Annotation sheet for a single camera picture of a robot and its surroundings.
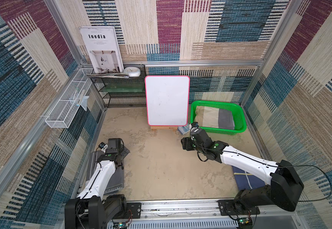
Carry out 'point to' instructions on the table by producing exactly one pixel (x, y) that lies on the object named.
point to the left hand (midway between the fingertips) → (120, 153)
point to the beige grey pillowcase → (214, 117)
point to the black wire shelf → (122, 92)
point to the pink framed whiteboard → (167, 100)
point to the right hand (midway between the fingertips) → (185, 139)
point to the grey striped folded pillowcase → (116, 181)
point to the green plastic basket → (238, 112)
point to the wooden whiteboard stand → (155, 128)
